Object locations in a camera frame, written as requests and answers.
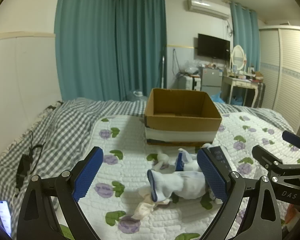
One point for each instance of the clear water jug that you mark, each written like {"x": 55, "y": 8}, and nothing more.
{"x": 137, "y": 95}

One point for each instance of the small white sock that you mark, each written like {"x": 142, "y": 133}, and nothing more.
{"x": 162, "y": 160}

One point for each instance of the teal curtain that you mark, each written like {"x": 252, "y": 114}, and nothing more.
{"x": 246, "y": 36}
{"x": 140, "y": 45}
{"x": 83, "y": 42}

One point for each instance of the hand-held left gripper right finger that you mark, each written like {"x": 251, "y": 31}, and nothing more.
{"x": 212, "y": 176}

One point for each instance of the white floral quilt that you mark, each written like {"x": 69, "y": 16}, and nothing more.
{"x": 130, "y": 155}

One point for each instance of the orange cloth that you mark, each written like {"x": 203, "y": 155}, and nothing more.
{"x": 293, "y": 213}

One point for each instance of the brown cardboard box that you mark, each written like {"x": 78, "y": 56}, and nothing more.
{"x": 182, "y": 123}

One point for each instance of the white wardrobe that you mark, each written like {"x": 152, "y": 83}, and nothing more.
{"x": 282, "y": 67}

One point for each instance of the smartphone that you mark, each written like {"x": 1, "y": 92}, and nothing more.
{"x": 3, "y": 216}

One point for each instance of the white pole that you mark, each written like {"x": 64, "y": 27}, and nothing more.
{"x": 163, "y": 70}

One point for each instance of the white sock with blue cuff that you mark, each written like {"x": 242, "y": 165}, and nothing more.
{"x": 173, "y": 183}
{"x": 188, "y": 163}

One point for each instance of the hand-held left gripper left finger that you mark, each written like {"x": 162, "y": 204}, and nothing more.
{"x": 87, "y": 173}

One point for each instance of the oval white mirror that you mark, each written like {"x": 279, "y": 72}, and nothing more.
{"x": 238, "y": 58}

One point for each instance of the beige sock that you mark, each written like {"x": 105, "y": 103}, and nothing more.
{"x": 145, "y": 206}

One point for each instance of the black wall television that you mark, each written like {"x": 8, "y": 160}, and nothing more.
{"x": 213, "y": 46}

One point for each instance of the white dressing table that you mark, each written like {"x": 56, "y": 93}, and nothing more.
{"x": 241, "y": 87}

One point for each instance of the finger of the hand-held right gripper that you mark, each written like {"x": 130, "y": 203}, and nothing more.
{"x": 293, "y": 139}
{"x": 265, "y": 157}

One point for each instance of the silver mini fridge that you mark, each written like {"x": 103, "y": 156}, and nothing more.
{"x": 210, "y": 78}

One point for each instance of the white air conditioner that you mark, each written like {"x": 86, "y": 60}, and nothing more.
{"x": 206, "y": 7}

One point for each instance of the blue plastic bag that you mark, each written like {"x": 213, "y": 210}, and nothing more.
{"x": 217, "y": 97}

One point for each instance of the clear plastic bag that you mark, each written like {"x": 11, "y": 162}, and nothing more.
{"x": 188, "y": 67}

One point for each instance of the white suitcase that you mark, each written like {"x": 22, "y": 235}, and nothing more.
{"x": 188, "y": 82}

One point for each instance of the grey checked bedsheet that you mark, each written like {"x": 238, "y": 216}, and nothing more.
{"x": 52, "y": 135}

